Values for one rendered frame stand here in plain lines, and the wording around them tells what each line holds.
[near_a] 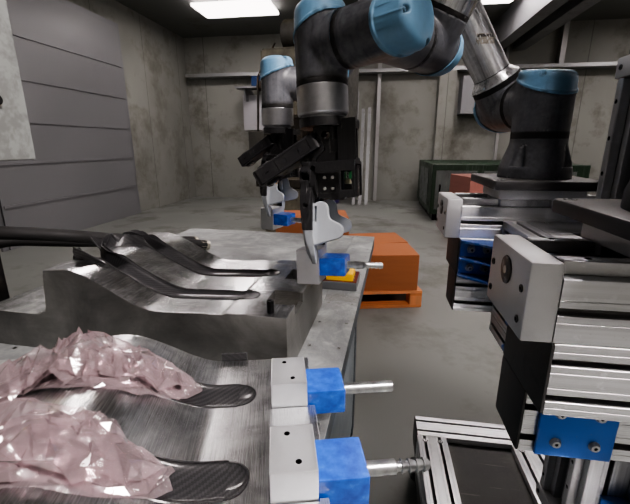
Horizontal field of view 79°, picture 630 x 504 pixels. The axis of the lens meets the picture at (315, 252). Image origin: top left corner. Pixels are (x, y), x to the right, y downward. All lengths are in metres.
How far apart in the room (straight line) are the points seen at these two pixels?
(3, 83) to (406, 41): 1.07
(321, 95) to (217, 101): 8.31
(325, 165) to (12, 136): 0.96
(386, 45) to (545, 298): 0.34
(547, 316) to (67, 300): 0.64
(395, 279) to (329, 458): 2.44
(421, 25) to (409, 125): 7.67
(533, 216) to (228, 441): 0.79
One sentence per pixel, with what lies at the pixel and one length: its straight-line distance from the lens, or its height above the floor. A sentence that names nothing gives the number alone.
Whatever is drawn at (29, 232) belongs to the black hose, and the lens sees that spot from 1.08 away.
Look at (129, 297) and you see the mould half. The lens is 0.62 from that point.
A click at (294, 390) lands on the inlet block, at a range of 0.41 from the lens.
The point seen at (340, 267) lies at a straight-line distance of 0.58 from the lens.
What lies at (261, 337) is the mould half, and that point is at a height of 0.86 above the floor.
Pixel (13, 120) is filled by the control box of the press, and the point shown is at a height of 1.17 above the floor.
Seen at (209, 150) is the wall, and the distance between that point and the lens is 8.92.
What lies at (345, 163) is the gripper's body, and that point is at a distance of 0.55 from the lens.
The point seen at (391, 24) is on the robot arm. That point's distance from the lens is 0.52.
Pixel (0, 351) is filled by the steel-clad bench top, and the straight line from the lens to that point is 0.79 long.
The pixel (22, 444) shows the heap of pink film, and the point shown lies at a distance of 0.35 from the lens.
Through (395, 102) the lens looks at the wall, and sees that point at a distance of 8.21.
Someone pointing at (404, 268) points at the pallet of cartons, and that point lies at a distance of 2.74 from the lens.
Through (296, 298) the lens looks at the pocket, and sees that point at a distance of 0.61.
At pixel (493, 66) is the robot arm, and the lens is 1.09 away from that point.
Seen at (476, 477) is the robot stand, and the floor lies 0.21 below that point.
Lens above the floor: 1.11
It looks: 16 degrees down
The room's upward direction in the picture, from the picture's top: straight up
